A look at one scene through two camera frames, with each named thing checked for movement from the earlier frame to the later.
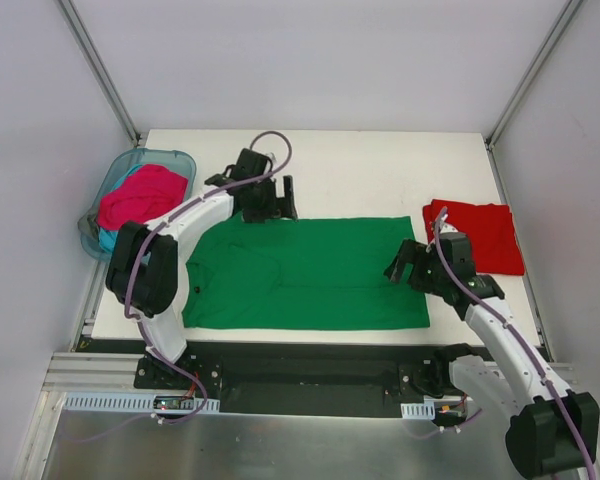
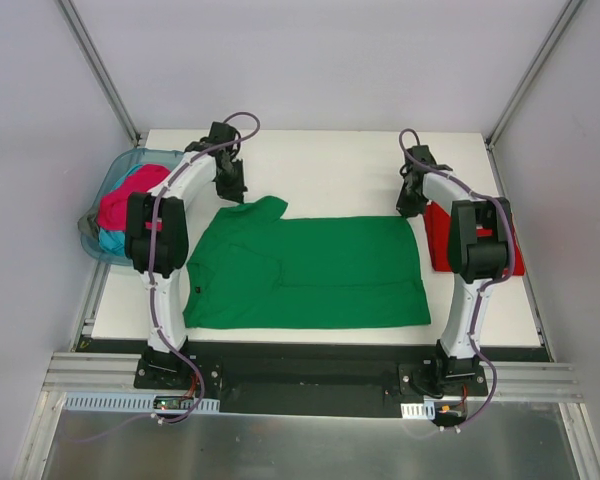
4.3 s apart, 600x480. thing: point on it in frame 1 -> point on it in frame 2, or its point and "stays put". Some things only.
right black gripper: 413,267 -> 408,198
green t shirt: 300,274 stays put
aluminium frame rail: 107,373 stays put
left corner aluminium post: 105,78 stays put
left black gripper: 274,201 -> 232,182
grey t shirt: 89,226 stays put
